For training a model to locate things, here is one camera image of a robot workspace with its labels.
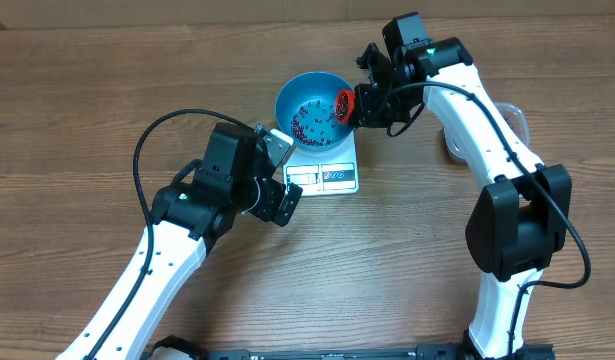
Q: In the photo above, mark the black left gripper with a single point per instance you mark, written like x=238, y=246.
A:
x=268, y=211

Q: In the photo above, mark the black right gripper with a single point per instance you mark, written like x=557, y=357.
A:
x=369, y=116

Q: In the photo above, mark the red plastic scoop blue handle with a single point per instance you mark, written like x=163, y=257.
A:
x=344, y=106

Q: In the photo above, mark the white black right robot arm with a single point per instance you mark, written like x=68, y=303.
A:
x=520, y=218

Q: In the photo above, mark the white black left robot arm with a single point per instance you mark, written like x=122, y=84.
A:
x=186, y=219

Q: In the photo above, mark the white digital kitchen scale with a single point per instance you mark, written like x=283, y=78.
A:
x=324, y=173

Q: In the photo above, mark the red beans in bowl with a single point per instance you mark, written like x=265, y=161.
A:
x=313, y=123

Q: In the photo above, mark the teal plastic bowl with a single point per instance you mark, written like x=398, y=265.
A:
x=310, y=86

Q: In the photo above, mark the clear plastic bean container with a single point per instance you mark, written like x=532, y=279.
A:
x=513, y=116

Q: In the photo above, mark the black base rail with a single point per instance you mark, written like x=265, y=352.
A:
x=173, y=347

